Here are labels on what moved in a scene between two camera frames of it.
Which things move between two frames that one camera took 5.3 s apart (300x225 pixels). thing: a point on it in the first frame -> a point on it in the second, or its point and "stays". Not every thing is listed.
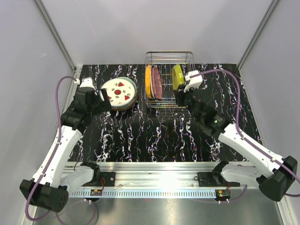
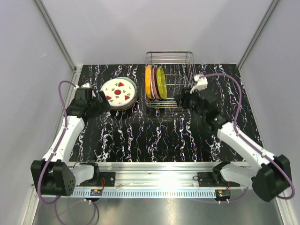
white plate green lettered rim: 152,90 stays
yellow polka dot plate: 147,81 stays
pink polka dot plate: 157,84 stays
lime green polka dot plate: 177,78 -> 161,83
